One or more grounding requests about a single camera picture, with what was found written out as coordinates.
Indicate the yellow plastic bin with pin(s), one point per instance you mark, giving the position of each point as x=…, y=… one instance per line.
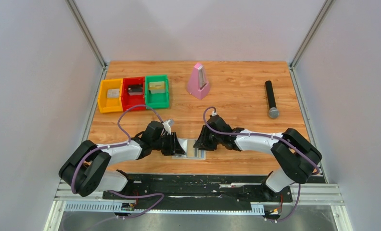
x=109, y=105

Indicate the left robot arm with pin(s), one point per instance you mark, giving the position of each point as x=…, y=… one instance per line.
x=86, y=169

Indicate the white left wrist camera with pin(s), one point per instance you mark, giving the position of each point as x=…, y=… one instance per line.
x=168, y=125

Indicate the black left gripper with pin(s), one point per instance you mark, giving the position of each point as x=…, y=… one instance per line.
x=174, y=148

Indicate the silver card stack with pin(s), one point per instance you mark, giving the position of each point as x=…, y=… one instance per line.
x=113, y=93

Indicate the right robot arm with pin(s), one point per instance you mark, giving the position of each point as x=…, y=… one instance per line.
x=298, y=159

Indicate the black silver microphone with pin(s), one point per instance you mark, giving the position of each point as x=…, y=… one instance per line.
x=273, y=111

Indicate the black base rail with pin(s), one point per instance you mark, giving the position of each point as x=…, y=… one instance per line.
x=201, y=194

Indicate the green plastic bin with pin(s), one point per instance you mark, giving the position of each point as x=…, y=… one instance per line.
x=157, y=100

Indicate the red plastic bin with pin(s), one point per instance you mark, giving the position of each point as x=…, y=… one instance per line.
x=127, y=100

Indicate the pink metronome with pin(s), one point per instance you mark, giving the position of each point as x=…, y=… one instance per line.
x=198, y=86

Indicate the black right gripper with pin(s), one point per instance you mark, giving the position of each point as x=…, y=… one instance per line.
x=202, y=143

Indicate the black card stack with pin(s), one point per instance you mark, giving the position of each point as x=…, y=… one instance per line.
x=135, y=89

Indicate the gold card stack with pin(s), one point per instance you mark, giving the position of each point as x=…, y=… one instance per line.
x=157, y=87

